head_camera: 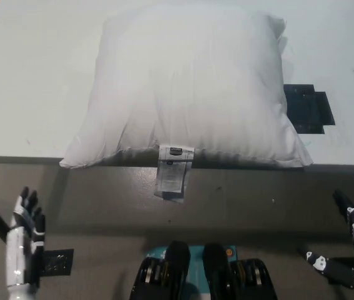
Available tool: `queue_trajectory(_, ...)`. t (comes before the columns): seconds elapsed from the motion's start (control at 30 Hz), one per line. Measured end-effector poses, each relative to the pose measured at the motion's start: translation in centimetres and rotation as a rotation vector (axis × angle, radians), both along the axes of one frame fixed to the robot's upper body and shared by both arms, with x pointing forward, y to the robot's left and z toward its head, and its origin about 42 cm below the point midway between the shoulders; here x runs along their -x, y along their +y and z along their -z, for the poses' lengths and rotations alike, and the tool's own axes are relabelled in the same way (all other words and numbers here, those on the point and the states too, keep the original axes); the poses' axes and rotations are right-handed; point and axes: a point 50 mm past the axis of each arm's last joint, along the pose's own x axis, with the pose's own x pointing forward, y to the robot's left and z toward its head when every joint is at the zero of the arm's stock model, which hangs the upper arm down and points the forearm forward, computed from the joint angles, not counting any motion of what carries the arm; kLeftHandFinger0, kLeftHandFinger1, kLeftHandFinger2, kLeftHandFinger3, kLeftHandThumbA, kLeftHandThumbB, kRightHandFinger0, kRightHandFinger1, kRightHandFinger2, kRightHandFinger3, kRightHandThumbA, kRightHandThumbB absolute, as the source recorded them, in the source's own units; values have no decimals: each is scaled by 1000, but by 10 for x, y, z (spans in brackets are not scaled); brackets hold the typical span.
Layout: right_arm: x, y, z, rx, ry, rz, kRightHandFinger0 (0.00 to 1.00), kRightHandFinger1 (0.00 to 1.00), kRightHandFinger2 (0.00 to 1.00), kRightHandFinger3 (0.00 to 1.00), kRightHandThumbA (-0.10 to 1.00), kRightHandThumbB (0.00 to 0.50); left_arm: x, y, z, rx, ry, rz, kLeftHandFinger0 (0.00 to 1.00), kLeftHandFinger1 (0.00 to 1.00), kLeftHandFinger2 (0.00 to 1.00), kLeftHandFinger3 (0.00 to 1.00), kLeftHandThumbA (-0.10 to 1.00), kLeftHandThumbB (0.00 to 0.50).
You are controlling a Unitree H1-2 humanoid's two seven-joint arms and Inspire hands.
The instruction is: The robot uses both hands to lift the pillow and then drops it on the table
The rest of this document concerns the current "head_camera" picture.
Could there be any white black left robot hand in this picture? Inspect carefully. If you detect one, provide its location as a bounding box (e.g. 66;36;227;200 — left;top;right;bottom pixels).
4;186;46;300

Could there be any white square pillow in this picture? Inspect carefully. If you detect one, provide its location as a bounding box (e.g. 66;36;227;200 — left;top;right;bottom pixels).
59;12;315;204

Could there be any black tape patch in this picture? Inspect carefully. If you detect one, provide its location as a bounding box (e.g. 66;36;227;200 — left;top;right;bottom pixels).
283;83;336;135

